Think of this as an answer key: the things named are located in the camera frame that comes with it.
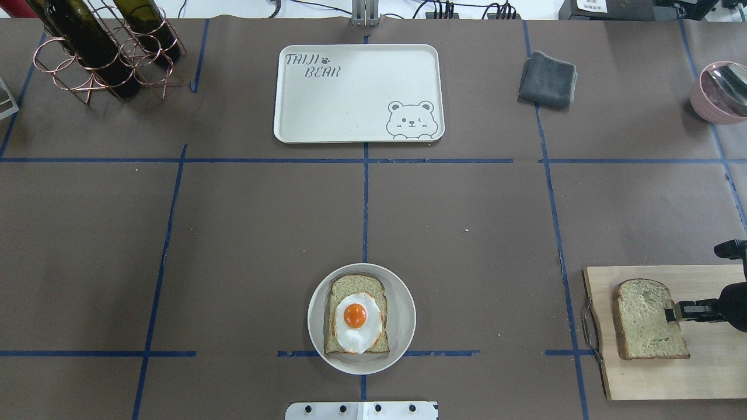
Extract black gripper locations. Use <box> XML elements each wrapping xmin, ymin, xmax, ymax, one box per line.
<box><xmin>665</xmin><ymin>239</ymin><xmax>746</xmax><ymax>333</ymax></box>

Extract bread slice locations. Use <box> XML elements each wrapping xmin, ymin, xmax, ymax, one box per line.
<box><xmin>613</xmin><ymin>278</ymin><xmax>691</xmax><ymax>361</ymax></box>
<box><xmin>324</xmin><ymin>274</ymin><xmax>390</xmax><ymax>355</ymax></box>

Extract white round plate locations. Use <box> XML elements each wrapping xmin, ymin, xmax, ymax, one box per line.
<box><xmin>307</xmin><ymin>263</ymin><xmax>417</xmax><ymax>375</ymax></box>

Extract fried egg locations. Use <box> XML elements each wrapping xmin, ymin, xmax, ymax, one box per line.
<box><xmin>333</xmin><ymin>292</ymin><xmax>383</xmax><ymax>354</ymax></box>

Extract cream bear serving tray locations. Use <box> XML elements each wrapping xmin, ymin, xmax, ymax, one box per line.
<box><xmin>273</xmin><ymin>44</ymin><xmax>445</xmax><ymax>144</ymax></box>

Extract wooden cutting board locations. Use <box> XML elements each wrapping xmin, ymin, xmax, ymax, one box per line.
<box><xmin>584</xmin><ymin>265</ymin><xmax>746</xmax><ymax>400</ymax></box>

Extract pink bowl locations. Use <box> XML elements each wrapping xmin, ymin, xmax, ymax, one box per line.
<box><xmin>689</xmin><ymin>61</ymin><xmax>745</xmax><ymax>125</ymax></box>

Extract metal scoop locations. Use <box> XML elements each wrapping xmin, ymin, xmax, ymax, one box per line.
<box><xmin>708</xmin><ymin>63</ymin><xmax>746</xmax><ymax>117</ymax></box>

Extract grey folded cloth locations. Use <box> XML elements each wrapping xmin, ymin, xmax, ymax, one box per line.
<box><xmin>518</xmin><ymin>51</ymin><xmax>577</xmax><ymax>109</ymax></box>

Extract dark green wine bottle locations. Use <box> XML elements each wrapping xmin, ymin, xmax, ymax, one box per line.
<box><xmin>26</xmin><ymin>1</ymin><xmax>141</xmax><ymax>99</ymax></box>

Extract white dish rack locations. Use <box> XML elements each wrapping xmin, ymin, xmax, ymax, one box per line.
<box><xmin>0</xmin><ymin>78</ymin><xmax>19</xmax><ymax>120</ymax></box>

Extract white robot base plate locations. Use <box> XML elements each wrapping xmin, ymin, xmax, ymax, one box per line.
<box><xmin>285</xmin><ymin>401</ymin><xmax>439</xmax><ymax>419</ymax></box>

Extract aluminium frame post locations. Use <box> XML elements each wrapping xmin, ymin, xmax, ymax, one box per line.
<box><xmin>351</xmin><ymin>0</ymin><xmax>381</xmax><ymax>27</ymax></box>

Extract copper wire bottle rack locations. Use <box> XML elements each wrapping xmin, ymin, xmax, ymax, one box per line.
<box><xmin>33</xmin><ymin>1</ymin><xmax>186</xmax><ymax>104</ymax></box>

